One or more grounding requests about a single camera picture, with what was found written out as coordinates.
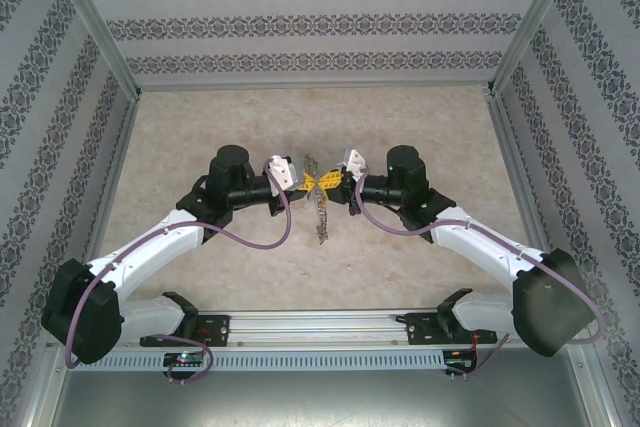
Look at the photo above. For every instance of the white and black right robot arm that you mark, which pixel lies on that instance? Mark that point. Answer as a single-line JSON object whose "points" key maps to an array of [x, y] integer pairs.
{"points": [[475, 242]]}

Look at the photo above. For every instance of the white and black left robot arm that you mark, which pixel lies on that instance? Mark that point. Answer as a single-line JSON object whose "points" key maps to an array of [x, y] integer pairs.
{"points": [[150, 247]]}

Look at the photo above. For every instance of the left circuit board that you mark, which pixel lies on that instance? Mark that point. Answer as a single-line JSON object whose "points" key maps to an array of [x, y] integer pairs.
{"points": [[184, 359]]}

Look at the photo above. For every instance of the circuit board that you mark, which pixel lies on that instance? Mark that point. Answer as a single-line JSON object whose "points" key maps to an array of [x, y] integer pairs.
{"points": [[184, 359], [460, 357]]}

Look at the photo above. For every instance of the right circuit board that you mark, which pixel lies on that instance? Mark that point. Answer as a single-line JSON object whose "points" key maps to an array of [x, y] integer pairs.
{"points": [[460, 357]]}

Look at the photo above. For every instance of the grey metal front panel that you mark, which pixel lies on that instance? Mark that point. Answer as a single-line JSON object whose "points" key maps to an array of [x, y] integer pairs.
{"points": [[320, 397]]}

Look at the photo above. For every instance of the aluminium side rail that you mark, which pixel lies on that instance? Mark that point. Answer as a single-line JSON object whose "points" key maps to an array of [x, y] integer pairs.
{"points": [[112, 197], [525, 197]]}

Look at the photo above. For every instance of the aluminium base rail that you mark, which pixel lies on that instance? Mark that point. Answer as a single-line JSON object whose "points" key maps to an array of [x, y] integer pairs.
{"points": [[320, 327]]}

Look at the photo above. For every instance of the aluminium frame post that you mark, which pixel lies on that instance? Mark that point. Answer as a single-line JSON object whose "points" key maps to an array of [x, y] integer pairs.
{"points": [[532, 22], [104, 22]]}

